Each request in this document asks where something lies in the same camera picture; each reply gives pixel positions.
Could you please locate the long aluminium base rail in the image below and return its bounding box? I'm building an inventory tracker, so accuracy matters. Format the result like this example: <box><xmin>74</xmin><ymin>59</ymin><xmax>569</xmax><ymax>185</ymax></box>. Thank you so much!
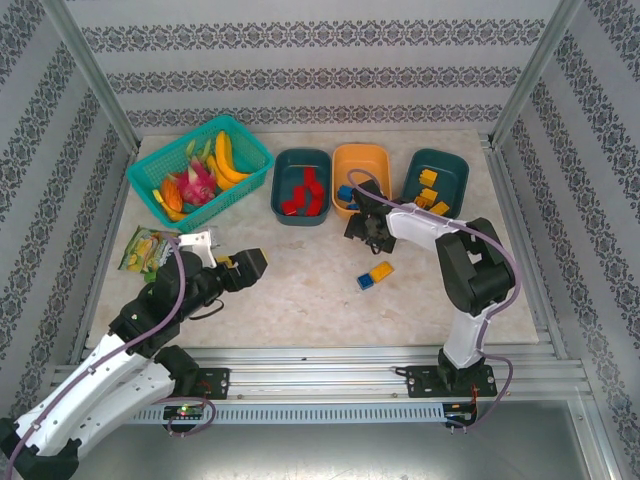
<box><xmin>47</xmin><ymin>347</ymin><xmax>586</xmax><ymax>404</ymax></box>

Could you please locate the teal plastic mesh basket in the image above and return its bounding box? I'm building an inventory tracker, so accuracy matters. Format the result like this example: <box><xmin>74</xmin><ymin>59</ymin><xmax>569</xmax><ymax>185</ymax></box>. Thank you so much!
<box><xmin>125</xmin><ymin>114</ymin><xmax>276</xmax><ymax>231</ymax></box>

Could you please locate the large yellow toy banana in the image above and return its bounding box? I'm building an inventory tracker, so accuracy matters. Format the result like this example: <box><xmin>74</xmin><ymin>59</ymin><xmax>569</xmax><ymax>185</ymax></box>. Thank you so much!
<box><xmin>214</xmin><ymin>130</ymin><xmax>254</xmax><ymax>184</ymax></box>

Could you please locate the pink toy dragon fruit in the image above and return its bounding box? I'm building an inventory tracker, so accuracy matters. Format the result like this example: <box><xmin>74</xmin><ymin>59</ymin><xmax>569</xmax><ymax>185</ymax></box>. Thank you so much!
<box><xmin>174</xmin><ymin>139</ymin><xmax>220</xmax><ymax>206</ymax></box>

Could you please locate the yellow toy fruit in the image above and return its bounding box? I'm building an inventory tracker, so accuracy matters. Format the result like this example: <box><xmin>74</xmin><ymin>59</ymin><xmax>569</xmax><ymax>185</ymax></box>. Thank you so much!
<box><xmin>152</xmin><ymin>188</ymin><xmax>190</xmax><ymax>223</ymax></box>

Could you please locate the aluminium side rail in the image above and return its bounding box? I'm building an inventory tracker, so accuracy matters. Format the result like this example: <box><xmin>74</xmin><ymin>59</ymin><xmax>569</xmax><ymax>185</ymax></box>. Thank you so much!
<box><xmin>69</xmin><ymin>144</ymin><xmax>144</xmax><ymax>366</ymax></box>
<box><xmin>479</xmin><ymin>134</ymin><xmax>566</xmax><ymax>361</ymax></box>

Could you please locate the long curved yellow lego brick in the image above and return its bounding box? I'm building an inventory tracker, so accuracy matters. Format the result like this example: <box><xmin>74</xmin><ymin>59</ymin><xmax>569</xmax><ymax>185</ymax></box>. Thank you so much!
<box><xmin>368</xmin><ymin>260</ymin><xmax>396</xmax><ymax>284</ymax></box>

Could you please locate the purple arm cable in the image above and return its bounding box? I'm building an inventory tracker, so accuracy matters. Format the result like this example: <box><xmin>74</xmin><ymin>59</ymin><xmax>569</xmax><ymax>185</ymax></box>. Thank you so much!
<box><xmin>347</xmin><ymin>168</ymin><xmax>524</xmax><ymax>434</ymax></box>
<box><xmin>4</xmin><ymin>233</ymin><xmax>217</xmax><ymax>440</ymax></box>

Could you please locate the dark teal plastic bin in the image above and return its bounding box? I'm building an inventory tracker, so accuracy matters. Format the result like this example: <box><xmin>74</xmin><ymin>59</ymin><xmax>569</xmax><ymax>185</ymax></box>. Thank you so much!
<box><xmin>270</xmin><ymin>147</ymin><xmax>333</xmax><ymax>228</ymax></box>
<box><xmin>399</xmin><ymin>148</ymin><xmax>470</xmax><ymax>221</ymax></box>

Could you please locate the grey slotted cable duct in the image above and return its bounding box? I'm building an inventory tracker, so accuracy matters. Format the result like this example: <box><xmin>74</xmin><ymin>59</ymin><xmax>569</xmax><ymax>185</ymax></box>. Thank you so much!
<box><xmin>124</xmin><ymin>403</ymin><xmax>446</xmax><ymax>426</ymax></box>

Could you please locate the green and yellow snack bag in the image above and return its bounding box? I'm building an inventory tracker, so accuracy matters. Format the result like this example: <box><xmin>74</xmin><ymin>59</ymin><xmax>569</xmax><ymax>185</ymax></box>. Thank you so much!
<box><xmin>118</xmin><ymin>225</ymin><xmax>182</xmax><ymax>274</ymax></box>

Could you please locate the orange plastic bin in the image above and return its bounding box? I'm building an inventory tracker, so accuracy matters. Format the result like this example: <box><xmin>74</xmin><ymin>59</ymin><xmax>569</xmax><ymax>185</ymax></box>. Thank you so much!
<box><xmin>330</xmin><ymin>143</ymin><xmax>391</xmax><ymax>221</ymax></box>

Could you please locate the long red lego brick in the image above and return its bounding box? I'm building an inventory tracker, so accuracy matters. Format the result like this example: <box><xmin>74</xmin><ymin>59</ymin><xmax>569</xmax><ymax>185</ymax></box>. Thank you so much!
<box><xmin>308</xmin><ymin>182</ymin><xmax>327</xmax><ymax>217</ymax></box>

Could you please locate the orange toy mango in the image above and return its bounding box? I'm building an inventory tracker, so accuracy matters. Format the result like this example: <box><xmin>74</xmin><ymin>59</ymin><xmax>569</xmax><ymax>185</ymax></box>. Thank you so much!
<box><xmin>160</xmin><ymin>178</ymin><xmax>184</xmax><ymax>210</ymax></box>

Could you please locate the aluminium frame post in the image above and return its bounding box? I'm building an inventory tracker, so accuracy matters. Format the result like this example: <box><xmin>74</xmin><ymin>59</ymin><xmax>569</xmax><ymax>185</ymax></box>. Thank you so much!
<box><xmin>492</xmin><ymin>0</ymin><xmax>584</xmax><ymax>146</ymax></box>
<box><xmin>39</xmin><ymin>0</ymin><xmax>142</xmax><ymax>151</ymax></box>

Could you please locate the small yellow toy banana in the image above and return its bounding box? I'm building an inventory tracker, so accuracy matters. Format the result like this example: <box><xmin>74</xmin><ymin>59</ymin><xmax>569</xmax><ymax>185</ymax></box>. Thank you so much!
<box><xmin>205</xmin><ymin>154</ymin><xmax>242</xmax><ymax>191</ymax></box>

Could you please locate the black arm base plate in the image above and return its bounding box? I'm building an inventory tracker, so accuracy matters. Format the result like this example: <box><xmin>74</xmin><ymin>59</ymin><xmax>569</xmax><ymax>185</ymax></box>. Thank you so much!
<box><xmin>404</xmin><ymin>364</ymin><xmax>496</xmax><ymax>400</ymax></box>
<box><xmin>189</xmin><ymin>367</ymin><xmax>231</xmax><ymax>401</ymax></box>

